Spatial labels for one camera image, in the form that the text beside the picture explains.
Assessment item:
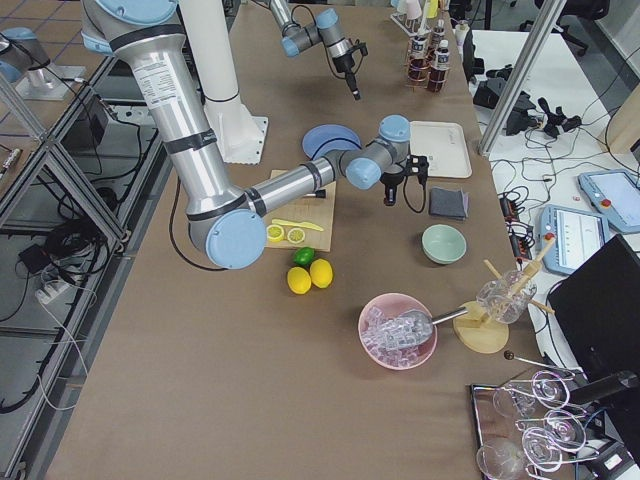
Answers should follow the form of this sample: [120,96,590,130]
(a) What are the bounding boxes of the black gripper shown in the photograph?
[333,52,361,101]
[380,171,404,206]

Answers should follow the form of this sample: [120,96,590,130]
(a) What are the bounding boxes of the blue plate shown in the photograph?
[302,124,361,160]

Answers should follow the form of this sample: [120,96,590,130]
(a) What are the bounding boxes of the grey folded cloth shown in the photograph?
[429,187,469,220]

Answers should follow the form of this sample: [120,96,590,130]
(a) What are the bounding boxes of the beige rectangular tray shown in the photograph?
[410,120,472,179]

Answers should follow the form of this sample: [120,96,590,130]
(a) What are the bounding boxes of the dark bottle middle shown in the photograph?
[409,32,429,70]

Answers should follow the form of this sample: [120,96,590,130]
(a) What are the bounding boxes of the dark bottle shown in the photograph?
[409,32,429,70]
[431,19,445,49]
[431,39,450,83]

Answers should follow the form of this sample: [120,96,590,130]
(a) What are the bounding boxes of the mint green bowl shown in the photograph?
[421,224,467,265]

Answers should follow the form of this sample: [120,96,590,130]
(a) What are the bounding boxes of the wooden cutting board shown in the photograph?
[264,183,337,252]

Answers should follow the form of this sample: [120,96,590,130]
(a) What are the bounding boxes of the yellow plastic knife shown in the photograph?
[271,218,325,232]

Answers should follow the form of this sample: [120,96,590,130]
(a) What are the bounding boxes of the pink cup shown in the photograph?
[397,0,423,21]

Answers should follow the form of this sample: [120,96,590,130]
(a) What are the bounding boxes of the dark bottle rear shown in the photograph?
[431,39,450,83]

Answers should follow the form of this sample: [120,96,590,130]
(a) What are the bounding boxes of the dark bottle front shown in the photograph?
[431,19,445,49]

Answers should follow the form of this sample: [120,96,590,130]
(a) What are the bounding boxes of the lemon slice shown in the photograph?
[266,224,286,243]
[286,227,306,245]

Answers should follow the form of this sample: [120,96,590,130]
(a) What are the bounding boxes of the yellow lemon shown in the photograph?
[286,267,312,295]
[309,259,334,289]

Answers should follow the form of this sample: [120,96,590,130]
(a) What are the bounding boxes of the green lime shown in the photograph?
[293,246,315,267]

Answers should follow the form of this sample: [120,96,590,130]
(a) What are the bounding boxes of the metal ice scoop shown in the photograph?
[395,307,468,348]

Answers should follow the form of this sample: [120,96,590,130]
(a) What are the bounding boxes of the black gripper stand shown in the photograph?
[461,30,537,136]

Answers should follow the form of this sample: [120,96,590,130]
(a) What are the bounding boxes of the pink bowl with ice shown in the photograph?
[358,293,438,370]

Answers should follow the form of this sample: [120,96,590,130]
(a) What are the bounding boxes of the glass mug on stand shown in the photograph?
[476,270,537,324]

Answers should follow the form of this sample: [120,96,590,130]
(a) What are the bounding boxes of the wooden cup tree stand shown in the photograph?
[453,249,555,354]

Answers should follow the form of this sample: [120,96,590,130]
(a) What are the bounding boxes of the teach pendant tablet front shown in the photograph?
[538,204,610,275]

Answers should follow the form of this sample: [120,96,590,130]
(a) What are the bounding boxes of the teach pendant tablet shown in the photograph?
[578,169,640,234]
[538,204,610,275]

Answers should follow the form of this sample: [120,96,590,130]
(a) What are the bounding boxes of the teach pendant tablet rear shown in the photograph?
[578,169,640,234]

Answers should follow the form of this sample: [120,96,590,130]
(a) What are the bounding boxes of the black laptop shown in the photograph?
[549,235,639,379]

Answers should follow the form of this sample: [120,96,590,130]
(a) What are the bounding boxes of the black handled knife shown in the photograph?
[304,189,327,199]

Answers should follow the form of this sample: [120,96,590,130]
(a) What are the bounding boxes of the copper wire bottle rack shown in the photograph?
[404,32,436,89]

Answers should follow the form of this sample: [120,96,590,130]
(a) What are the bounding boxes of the white wire cup rack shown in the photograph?
[390,0,439,37]

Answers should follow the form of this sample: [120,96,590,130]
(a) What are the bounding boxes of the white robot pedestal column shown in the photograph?
[179,0,268,165]

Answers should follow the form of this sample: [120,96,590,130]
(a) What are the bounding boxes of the aluminium frame post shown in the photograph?
[478,0,566,156]

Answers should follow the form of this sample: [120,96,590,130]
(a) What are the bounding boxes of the wire glass rack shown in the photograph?
[468,368,640,480]

